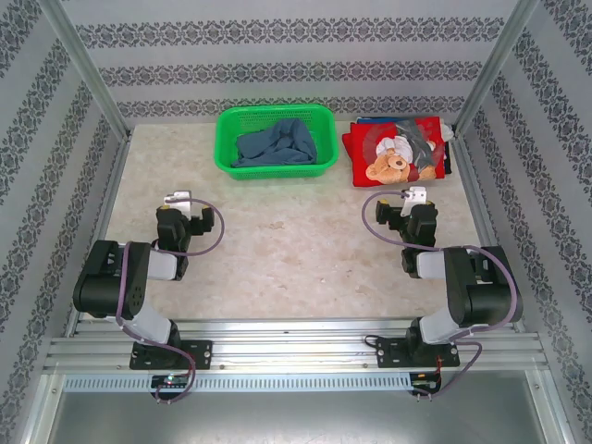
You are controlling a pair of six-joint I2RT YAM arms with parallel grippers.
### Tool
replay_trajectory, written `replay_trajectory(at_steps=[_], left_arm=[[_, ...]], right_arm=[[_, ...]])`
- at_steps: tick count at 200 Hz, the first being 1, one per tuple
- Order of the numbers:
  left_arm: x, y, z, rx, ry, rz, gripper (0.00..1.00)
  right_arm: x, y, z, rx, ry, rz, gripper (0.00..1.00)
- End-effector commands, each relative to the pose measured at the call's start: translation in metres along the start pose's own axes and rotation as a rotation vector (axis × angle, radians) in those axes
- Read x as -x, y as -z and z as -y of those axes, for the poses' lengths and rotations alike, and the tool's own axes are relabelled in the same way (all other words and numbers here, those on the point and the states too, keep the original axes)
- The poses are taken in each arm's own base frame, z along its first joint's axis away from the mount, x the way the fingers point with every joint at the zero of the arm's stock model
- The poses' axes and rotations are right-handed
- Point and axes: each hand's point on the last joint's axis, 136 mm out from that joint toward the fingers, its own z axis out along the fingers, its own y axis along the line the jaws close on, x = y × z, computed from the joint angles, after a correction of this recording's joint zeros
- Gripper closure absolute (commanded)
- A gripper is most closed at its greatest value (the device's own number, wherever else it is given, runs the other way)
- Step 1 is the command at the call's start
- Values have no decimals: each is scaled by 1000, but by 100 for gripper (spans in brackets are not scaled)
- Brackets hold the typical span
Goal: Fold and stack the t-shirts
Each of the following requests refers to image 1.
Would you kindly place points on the green plastic basket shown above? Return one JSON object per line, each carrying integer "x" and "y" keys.
{"x": 277, "y": 172}

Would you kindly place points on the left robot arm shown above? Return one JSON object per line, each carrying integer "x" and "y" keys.
{"x": 97, "y": 277}

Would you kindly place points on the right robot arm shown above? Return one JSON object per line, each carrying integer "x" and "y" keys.
{"x": 485, "y": 300}

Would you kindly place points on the red teddy bear t-shirt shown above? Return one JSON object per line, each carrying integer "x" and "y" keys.
{"x": 365, "y": 162}

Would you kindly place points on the white folded garment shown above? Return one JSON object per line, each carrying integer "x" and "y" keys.
{"x": 448, "y": 131}

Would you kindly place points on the metal sheet shelf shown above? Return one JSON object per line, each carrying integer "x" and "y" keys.
{"x": 296, "y": 416}

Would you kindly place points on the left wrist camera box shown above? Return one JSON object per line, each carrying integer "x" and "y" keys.
{"x": 180, "y": 199}

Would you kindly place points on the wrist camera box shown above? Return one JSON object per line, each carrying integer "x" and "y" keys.
{"x": 416, "y": 196}
{"x": 180, "y": 199}

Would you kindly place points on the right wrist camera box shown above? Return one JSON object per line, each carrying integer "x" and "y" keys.
{"x": 416, "y": 196}

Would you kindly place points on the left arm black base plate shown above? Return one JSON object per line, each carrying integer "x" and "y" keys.
{"x": 199, "y": 353}

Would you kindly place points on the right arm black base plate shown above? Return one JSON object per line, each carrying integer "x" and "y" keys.
{"x": 388, "y": 353}

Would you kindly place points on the aluminium mounting rail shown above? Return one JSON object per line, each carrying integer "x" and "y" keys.
{"x": 296, "y": 342}

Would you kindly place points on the aluminium frame post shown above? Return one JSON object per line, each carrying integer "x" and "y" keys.
{"x": 495, "y": 69}
{"x": 88, "y": 69}

